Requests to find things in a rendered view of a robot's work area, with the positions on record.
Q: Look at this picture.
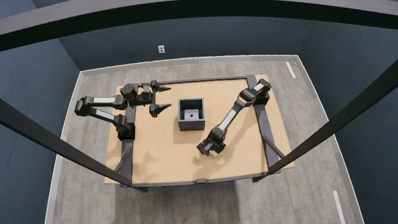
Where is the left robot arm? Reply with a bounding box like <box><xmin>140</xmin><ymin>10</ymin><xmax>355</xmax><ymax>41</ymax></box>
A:
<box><xmin>75</xmin><ymin>83</ymin><xmax>151</xmax><ymax>134</ymax></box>

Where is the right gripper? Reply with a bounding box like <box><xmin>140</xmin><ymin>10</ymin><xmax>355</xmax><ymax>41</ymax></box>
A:
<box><xmin>197</xmin><ymin>139</ymin><xmax>208</xmax><ymax>154</ymax></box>

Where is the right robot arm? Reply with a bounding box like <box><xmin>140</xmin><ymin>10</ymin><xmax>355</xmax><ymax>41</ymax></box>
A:
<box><xmin>201</xmin><ymin>78</ymin><xmax>271</xmax><ymax>156</ymax></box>

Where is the white flat plate with hole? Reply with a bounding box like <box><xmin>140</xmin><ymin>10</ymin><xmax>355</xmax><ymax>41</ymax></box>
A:
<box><xmin>185</xmin><ymin>110</ymin><xmax>199</xmax><ymax>120</ymax></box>

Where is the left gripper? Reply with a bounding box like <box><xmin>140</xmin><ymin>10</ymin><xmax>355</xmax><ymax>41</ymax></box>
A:
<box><xmin>139</xmin><ymin>80</ymin><xmax>172</xmax><ymax>118</ymax></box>

